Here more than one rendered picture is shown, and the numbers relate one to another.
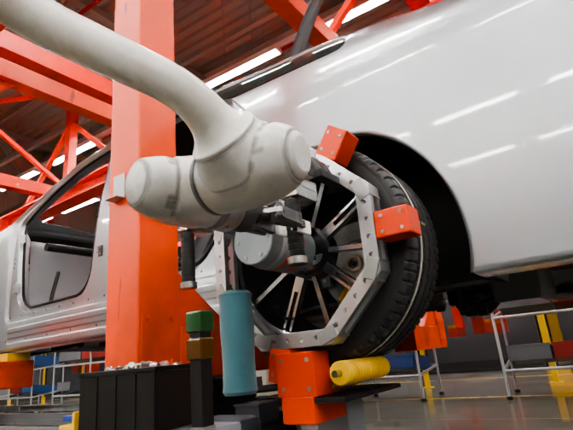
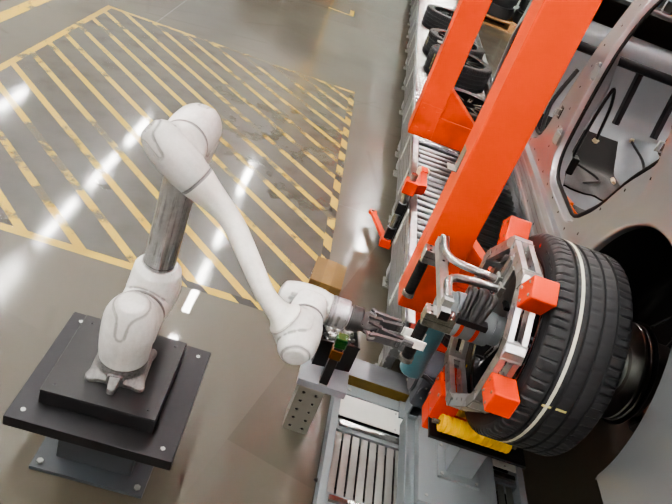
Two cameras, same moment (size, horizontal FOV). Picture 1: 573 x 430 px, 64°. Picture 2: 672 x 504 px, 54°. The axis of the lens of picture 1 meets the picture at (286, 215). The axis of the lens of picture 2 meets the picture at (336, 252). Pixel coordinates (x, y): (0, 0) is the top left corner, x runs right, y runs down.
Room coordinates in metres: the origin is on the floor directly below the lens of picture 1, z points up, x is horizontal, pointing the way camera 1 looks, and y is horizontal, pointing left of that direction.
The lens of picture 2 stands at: (-0.25, -1.04, 1.94)
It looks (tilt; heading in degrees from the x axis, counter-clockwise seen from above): 31 degrees down; 51
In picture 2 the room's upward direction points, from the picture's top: 22 degrees clockwise
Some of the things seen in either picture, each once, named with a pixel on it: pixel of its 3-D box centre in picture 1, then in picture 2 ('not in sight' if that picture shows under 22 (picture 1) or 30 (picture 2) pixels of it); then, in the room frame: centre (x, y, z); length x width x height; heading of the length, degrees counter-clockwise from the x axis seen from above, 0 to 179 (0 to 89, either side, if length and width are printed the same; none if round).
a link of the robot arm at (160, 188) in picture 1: (179, 190); (303, 303); (0.68, 0.17, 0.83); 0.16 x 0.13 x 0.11; 146
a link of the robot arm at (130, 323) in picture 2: not in sight; (129, 326); (0.29, 0.44, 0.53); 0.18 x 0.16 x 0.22; 55
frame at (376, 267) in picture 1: (292, 248); (488, 324); (1.26, -0.01, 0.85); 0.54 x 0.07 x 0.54; 56
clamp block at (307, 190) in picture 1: (298, 190); (438, 317); (1.00, -0.03, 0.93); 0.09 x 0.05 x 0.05; 146
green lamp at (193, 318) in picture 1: (199, 322); (341, 341); (0.89, 0.18, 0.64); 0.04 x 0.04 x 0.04; 56
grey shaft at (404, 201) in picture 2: not in sight; (399, 211); (2.08, 1.46, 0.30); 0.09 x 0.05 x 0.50; 56
